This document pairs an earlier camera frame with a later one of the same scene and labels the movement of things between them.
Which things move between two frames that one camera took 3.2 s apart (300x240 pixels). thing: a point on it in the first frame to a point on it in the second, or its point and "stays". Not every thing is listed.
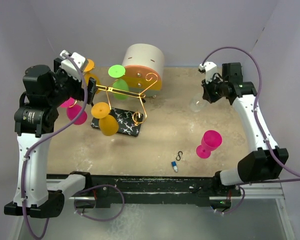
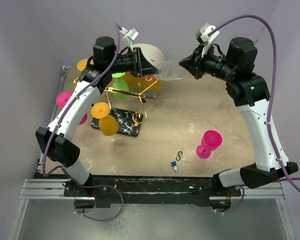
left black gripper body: x=70 y=86 to x=136 y=62
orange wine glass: x=108 y=124 stays
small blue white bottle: x=174 y=165 stays
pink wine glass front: x=211 y=140 stays
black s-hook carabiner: x=178 y=153 stays
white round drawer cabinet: x=144 y=65 stays
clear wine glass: x=197 y=103 to x=170 y=70
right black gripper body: x=214 y=89 to x=209 y=55
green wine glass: x=117 y=71 stays
